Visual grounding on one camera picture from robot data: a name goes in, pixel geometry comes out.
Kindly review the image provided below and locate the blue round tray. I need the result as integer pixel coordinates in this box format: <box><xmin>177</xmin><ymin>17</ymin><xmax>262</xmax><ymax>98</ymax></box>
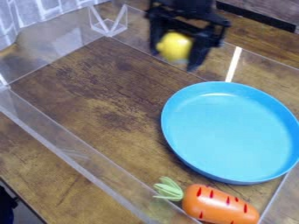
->
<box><xmin>161</xmin><ymin>81</ymin><xmax>299</xmax><ymax>185</ymax></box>

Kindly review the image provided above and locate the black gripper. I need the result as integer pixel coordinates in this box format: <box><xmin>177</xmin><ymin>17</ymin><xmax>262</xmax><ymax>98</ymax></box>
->
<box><xmin>145</xmin><ymin>0</ymin><xmax>229</xmax><ymax>72</ymax></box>

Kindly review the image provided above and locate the white patterned curtain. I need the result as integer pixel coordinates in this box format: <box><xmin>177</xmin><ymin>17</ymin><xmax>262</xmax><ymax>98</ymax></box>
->
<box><xmin>0</xmin><ymin>0</ymin><xmax>108</xmax><ymax>51</ymax></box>

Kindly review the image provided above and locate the yellow lemon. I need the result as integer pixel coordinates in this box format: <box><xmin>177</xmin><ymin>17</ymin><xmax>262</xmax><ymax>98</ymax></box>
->
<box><xmin>156</xmin><ymin>31</ymin><xmax>192</xmax><ymax>63</ymax></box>

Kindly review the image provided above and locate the orange toy carrot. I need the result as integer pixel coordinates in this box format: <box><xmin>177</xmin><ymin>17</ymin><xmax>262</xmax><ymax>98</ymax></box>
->
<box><xmin>153</xmin><ymin>177</ymin><xmax>258</xmax><ymax>224</ymax></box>

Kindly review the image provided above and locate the clear acrylic enclosure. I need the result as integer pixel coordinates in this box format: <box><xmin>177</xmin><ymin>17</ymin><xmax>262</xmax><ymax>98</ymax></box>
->
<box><xmin>0</xmin><ymin>0</ymin><xmax>299</xmax><ymax>224</ymax></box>

